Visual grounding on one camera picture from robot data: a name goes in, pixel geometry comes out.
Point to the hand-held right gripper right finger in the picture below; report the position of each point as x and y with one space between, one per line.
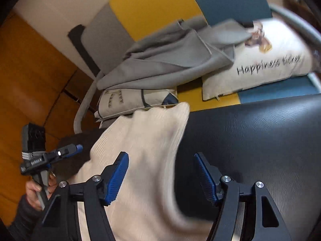
207 178

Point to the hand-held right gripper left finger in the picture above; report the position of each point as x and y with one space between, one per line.
116 178

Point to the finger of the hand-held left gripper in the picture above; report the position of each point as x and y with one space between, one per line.
72 150

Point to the beige knit sweater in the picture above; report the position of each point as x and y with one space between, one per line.
145 143

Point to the person's left forearm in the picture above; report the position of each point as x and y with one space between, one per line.
22 221

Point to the person's left hand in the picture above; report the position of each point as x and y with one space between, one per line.
31 190

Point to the cream cushion with geometric print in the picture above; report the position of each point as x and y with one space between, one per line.
125 100

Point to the grey garment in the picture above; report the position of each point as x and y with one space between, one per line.
163 62

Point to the cream cushion with lettering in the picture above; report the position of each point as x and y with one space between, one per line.
263 62

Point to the grey yellow blue sofa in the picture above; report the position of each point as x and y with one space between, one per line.
150 5

